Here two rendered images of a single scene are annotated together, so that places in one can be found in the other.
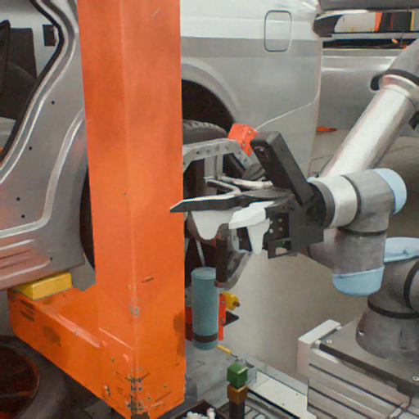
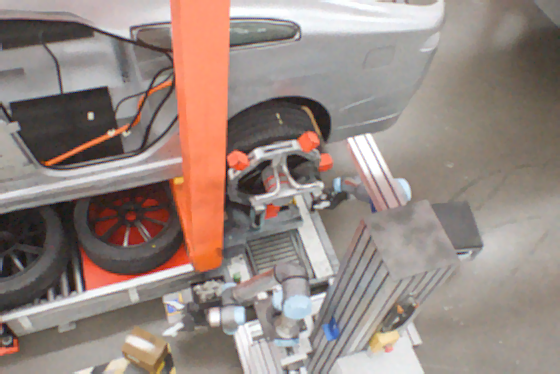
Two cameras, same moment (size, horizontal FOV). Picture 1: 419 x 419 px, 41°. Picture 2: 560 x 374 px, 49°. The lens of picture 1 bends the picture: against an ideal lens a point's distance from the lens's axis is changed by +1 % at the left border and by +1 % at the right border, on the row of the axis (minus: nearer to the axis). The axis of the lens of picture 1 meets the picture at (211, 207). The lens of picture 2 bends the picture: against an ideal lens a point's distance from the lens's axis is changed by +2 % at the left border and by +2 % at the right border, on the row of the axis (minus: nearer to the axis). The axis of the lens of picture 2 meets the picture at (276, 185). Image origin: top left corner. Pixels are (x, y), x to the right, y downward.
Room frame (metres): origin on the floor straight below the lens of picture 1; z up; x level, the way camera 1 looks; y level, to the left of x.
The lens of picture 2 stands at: (-0.01, -0.61, 3.78)
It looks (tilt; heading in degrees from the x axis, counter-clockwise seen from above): 58 degrees down; 18
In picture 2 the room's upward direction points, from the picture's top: 10 degrees clockwise
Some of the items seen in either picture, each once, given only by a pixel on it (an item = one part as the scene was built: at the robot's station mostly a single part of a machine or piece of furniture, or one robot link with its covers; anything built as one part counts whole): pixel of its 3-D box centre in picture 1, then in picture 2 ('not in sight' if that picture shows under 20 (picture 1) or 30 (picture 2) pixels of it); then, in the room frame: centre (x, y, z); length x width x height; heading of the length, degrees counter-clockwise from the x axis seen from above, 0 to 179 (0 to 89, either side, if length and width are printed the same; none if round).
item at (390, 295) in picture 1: (402, 271); (283, 304); (1.07, -0.39, 0.98); 0.13 x 0.12 x 0.14; 32
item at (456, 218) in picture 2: not in sight; (440, 235); (2.36, -1.05, 0.17); 0.43 x 0.36 x 0.34; 125
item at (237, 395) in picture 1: (236, 391); not in sight; (1.22, -0.07, 0.59); 0.04 x 0.04 x 0.04; 45
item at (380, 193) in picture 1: (364, 197); (232, 316); (0.82, -0.23, 1.21); 0.11 x 0.08 x 0.09; 122
